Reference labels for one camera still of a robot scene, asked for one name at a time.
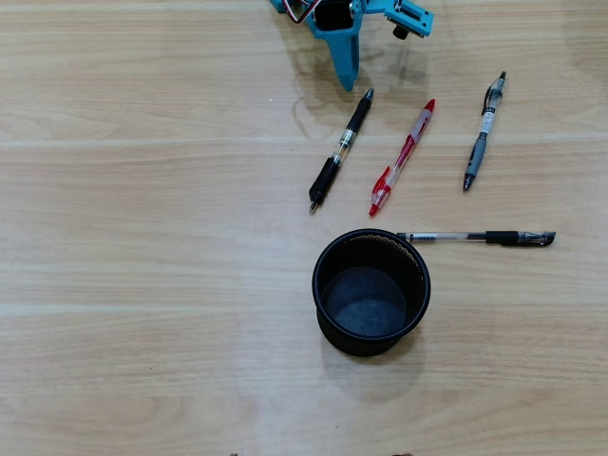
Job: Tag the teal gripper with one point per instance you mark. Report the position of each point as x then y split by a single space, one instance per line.
343 45

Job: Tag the black pen with clear window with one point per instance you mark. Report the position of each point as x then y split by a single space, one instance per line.
354 124

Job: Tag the red clear retractable pen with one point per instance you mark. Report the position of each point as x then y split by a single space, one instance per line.
404 157

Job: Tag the grey grip retractable pen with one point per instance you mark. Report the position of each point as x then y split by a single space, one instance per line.
476 159

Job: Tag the clear pen with black cap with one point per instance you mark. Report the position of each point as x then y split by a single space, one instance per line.
503 237

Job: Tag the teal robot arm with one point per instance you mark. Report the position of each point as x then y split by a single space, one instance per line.
275 4

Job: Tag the black mesh pen holder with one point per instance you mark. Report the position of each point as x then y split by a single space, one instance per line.
366 304

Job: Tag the teal wrist camera module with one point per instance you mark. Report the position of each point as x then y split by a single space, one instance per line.
411 16

